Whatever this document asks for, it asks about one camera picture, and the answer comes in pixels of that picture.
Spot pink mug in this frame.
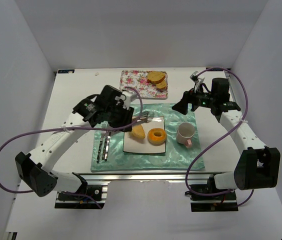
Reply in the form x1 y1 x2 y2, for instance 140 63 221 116
176 122 196 148

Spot aluminium frame rail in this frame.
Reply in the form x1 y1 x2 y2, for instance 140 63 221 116
25 172 267 186

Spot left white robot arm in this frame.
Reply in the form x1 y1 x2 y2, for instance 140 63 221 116
15 85 141 197

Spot fork with dark handle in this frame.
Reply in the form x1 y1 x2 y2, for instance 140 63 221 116
96 130 106 164

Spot orange ring donut bread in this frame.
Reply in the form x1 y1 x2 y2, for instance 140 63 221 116
147 128 167 145

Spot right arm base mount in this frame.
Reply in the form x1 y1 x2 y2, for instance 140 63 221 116
184 179 239 213

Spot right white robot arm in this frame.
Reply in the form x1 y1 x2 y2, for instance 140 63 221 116
172 78 281 197

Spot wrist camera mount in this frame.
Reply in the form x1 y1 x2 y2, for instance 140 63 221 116
115 90 137 110
190 71 205 93

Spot green satin placemat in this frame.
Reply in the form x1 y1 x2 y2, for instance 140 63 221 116
90 103 201 172

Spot long yellow bread loaf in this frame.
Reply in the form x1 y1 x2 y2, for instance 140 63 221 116
130 124 146 140

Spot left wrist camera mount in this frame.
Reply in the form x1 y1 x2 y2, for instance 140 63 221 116
115 90 137 110

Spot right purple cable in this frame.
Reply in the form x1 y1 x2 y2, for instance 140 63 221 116
184 66 254 207

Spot small brown bread slice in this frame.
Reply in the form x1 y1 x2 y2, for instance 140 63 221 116
156 80 168 91

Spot metal serving tongs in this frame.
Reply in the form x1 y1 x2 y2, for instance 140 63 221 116
127 111 154 127

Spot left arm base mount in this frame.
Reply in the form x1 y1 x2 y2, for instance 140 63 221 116
54 184 107 210

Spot white square plate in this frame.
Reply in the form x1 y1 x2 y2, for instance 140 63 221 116
123 116 166 155

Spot large brown bread slice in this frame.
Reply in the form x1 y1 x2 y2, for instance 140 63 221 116
147 71 166 85

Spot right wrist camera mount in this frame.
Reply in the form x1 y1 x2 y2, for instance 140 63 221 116
190 71 205 93

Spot floral rectangular tray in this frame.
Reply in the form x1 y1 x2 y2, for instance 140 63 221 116
119 70 168 100

